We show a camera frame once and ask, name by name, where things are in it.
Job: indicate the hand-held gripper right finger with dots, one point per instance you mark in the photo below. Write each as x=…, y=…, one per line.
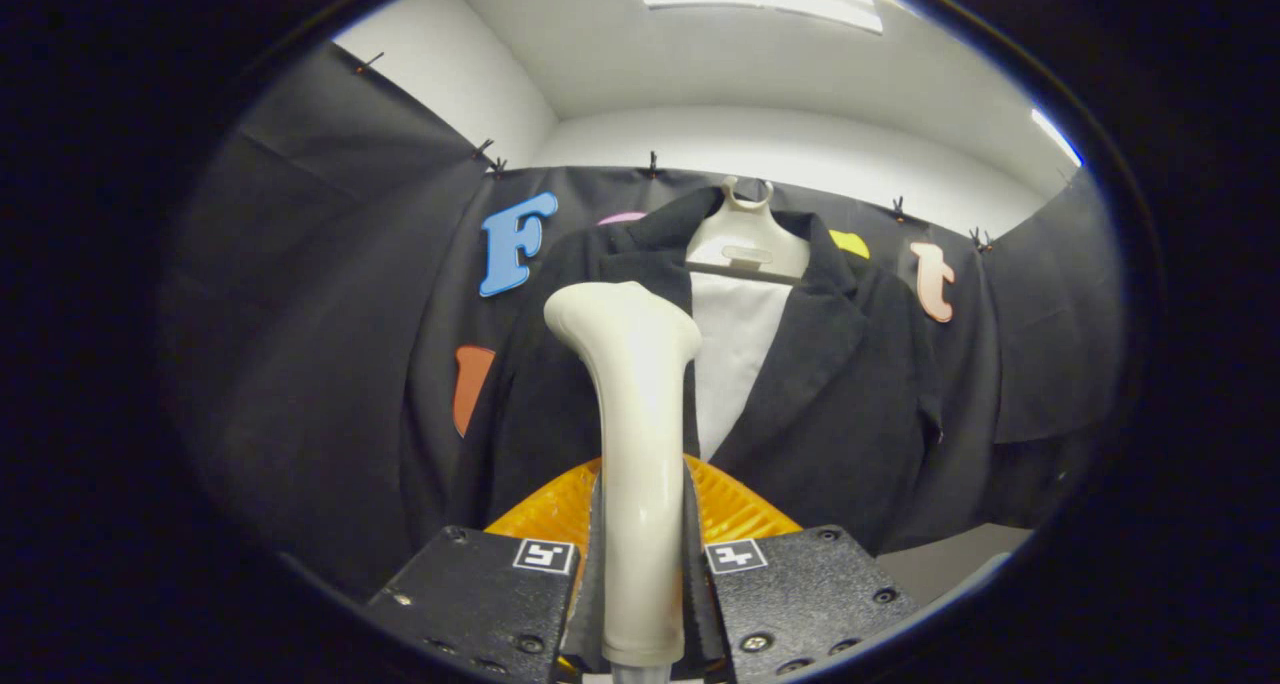
x=800, y=594

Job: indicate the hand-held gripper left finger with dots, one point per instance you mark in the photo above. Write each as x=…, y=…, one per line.
x=480, y=594

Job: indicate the black suit jacket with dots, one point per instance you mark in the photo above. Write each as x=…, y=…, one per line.
x=840, y=414

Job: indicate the white garment steamer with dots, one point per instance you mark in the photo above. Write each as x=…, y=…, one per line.
x=640, y=414

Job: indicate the white undershirt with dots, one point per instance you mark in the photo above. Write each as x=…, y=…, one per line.
x=735, y=354

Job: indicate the black backdrop cloth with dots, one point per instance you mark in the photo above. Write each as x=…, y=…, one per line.
x=320, y=294

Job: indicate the white plastic hanger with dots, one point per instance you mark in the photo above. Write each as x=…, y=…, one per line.
x=748, y=234

